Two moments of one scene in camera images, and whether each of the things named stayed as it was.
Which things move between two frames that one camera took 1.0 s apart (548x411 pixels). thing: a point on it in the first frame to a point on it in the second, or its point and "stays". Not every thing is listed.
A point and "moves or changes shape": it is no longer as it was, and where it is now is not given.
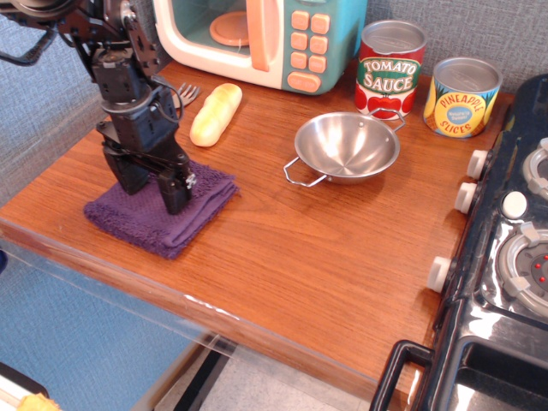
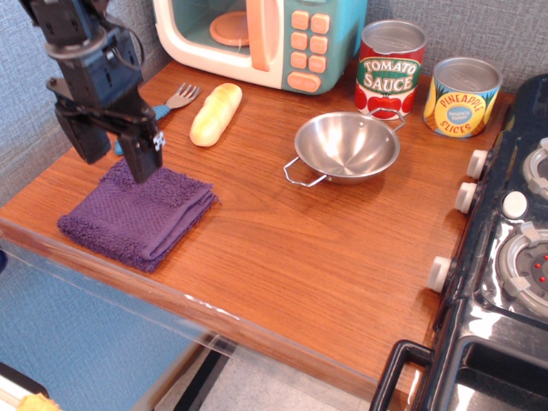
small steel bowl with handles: x=348 y=147 stays
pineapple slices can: x=461 y=97 stays
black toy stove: x=490 y=351 stays
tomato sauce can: x=388 y=73 stays
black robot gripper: x=140 y=140 to x=106 y=85
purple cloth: x=140 y=218 moves or changes shape
